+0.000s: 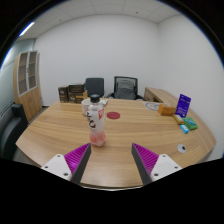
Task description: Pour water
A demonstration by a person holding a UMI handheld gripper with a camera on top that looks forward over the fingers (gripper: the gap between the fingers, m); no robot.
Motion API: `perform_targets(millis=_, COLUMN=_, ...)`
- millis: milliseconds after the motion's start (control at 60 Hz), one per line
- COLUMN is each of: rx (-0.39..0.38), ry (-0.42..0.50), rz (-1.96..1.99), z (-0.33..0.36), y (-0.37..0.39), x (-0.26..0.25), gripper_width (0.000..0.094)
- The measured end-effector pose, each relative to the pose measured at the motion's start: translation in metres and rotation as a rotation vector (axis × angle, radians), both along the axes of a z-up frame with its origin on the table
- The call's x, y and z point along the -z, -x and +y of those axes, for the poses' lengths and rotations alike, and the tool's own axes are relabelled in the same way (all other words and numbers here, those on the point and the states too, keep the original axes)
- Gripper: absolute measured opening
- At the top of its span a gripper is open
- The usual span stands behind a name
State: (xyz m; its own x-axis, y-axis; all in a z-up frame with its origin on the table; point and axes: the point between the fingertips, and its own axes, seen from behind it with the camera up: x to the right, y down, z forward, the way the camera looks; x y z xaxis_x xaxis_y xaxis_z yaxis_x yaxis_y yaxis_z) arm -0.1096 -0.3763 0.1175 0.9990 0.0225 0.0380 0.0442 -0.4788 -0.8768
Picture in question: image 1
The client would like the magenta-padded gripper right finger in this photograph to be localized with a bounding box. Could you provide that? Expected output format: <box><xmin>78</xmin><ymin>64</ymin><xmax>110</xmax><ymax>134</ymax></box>
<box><xmin>130</xmin><ymin>142</ymin><xmax>184</xmax><ymax>187</ymax></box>

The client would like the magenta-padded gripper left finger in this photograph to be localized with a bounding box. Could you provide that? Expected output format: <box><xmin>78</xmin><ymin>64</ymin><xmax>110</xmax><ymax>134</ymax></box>
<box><xmin>40</xmin><ymin>142</ymin><xmax>93</xmax><ymax>186</ymax></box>

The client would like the clear pink drink bottle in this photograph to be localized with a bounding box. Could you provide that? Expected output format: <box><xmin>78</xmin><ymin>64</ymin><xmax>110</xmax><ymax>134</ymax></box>
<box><xmin>85</xmin><ymin>93</ymin><xmax>107</xmax><ymax>148</ymax></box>

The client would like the blue packet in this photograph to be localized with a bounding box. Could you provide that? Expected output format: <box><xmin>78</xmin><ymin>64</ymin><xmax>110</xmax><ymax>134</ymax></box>
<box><xmin>179</xmin><ymin>123</ymin><xmax>190</xmax><ymax>135</ymax></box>

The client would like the yellow packet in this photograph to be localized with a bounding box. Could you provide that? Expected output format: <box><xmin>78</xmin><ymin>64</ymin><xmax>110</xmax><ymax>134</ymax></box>
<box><xmin>172</xmin><ymin>113</ymin><xmax>185</xmax><ymax>126</ymax></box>

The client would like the green box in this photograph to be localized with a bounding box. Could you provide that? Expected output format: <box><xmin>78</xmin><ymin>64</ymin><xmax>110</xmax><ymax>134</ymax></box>
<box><xmin>181</xmin><ymin>116</ymin><xmax>199</xmax><ymax>131</ymax></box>

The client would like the black sofa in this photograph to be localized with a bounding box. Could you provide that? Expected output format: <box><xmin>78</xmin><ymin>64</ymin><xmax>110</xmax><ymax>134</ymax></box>
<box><xmin>0</xmin><ymin>102</ymin><xmax>30</xmax><ymax>161</ymax></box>

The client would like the purple card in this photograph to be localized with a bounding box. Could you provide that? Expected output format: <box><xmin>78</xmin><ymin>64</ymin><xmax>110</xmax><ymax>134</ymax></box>
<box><xmin>175</xmin><ymin>93</ymin><xmax>192</xmax><ymax>118</ymax></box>

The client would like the brown and tan box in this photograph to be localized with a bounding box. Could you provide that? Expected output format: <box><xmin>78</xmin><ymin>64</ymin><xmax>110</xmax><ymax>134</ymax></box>
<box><xmin>68</xmin><ymin>89</ymin><xmax>89</xmax><ymax>104</ymax></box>

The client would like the wooden side desk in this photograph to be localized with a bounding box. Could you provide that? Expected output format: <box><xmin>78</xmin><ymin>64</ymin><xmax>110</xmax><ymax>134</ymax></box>
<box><xmin>143</xmin><ymin>87</ymin><xmax>178</xmax><ymax>105</ymax></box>

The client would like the flat round red coaster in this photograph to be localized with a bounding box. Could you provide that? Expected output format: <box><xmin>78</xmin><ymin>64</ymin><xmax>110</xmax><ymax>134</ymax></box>
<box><xmin>106</xmin><ymin>111</ymin><xmax>121</xmax><ymax>121</ymax></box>

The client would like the small dark brown box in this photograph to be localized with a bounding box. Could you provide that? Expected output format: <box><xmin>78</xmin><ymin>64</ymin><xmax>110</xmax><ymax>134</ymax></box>
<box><xmin>57</xmin><ymin>85</ymin><xmax>70</xmax><ymax>102</ymax></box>

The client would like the black cardboard box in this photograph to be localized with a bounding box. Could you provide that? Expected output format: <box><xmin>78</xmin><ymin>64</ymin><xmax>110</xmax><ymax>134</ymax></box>
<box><xmin>67</xmin><ymin>83</ymin><xmax>86</xmax><ymax>96</ymax></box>

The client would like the wooden shelf cabinet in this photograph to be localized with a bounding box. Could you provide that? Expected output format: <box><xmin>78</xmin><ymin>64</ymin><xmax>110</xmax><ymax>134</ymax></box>
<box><xmin>12</xmin><ymin>49</ymin><xmax>44</xmax><ymax>122</ymax></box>

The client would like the black office chair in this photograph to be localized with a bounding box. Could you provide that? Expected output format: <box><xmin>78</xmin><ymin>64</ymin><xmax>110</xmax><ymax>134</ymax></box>
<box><xmin>84</xmin><ymin>77</ymin><xmax>105</xmax><ymax>99</ymax></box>

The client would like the grey mesh office chair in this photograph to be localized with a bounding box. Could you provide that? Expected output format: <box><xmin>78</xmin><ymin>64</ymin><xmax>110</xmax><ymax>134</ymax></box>
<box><xmin>105</xmin><ymin>75</ymin><xmax>145</xmax><ymax>101</ymax></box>

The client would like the long ceiling light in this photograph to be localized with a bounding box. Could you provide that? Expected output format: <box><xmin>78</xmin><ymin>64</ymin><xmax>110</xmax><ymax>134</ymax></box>
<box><xmin>18</xmin><ymin>21</ymin><xmax>36</xmax><ymax>37</ymax></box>

